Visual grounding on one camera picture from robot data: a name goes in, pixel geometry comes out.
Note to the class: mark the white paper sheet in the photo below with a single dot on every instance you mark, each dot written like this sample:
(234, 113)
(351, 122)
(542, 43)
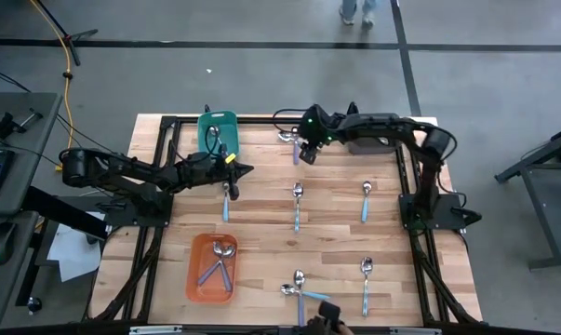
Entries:
(75, 260)

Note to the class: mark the black table frame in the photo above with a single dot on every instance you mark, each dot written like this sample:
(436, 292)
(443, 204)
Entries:
(168, 121)

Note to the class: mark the orange plastic bin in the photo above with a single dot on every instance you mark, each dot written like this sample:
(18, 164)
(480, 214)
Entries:
(205, 260)

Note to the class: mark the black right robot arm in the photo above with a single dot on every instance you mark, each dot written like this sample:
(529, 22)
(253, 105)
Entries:
(378, 125)

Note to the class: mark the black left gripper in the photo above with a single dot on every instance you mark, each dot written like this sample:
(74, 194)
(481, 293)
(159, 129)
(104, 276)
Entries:
(210, 170)

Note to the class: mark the person's hand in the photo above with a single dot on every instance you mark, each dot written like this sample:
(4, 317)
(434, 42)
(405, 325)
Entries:
(345, 330)

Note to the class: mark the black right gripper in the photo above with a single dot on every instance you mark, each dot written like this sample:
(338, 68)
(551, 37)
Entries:
(318, 125)

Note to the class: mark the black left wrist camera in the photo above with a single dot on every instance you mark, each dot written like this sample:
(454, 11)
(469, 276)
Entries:
(223, 150)

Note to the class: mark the black desk clamp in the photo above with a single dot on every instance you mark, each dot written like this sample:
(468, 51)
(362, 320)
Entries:
(4, 124)

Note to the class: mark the black round knob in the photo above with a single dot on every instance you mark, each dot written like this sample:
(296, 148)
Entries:
(34, 304)

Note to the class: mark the silver metal bracket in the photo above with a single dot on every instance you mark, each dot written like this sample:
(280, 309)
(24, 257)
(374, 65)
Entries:
(415, 331)
(154, 330)

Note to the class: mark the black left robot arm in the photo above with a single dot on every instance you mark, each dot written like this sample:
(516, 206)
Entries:
(122, 172)

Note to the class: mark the grey desk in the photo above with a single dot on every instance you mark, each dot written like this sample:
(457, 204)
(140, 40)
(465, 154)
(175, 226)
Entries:
(29, 153)
(1, 288)

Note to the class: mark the black floor tape strip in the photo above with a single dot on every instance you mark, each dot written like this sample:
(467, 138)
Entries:
(215, 44)
(410, 79)

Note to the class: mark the black support beam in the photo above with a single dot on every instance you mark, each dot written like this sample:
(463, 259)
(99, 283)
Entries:
(66, 214)

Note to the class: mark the black tripod stand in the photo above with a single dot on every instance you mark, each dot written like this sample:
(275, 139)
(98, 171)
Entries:
(82, 34)

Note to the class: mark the dark metal workbench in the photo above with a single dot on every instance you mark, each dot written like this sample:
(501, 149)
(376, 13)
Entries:
(540, 209)

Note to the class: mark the black computer mouse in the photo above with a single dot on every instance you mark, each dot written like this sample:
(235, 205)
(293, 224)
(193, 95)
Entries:
(1, 239)

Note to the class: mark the person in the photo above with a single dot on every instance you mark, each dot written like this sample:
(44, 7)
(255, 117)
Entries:
(350, 9)

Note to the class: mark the teal plastic bin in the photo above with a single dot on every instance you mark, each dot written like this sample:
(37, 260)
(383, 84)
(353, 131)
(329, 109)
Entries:
(229, 125)

